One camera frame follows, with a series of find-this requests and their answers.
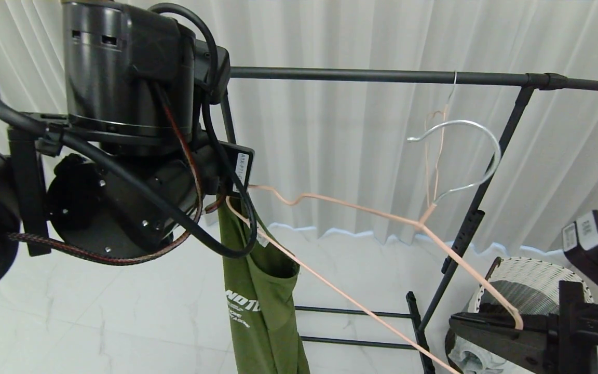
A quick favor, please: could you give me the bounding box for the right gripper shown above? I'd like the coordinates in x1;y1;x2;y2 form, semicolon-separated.
547;281;598;374

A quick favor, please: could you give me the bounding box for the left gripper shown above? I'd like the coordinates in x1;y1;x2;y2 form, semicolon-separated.
195;132;256;206

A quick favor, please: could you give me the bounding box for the pink clothes hanger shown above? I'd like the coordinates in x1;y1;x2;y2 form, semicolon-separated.
225;120;526;374
423;71;459;209

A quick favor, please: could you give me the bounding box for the green printed shirt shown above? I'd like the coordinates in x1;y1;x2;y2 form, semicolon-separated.
217;196;311;374

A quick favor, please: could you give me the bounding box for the white laundry basket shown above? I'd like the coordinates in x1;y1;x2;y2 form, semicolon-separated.
444;256;596;374

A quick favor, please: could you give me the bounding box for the black clothes rack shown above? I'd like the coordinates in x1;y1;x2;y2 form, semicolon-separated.
220;66;598;374

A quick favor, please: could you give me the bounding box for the white curtain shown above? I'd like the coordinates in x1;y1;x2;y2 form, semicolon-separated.
0;0;598;256

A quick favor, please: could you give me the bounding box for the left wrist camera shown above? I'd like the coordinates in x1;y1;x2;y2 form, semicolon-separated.
193;39;232;105

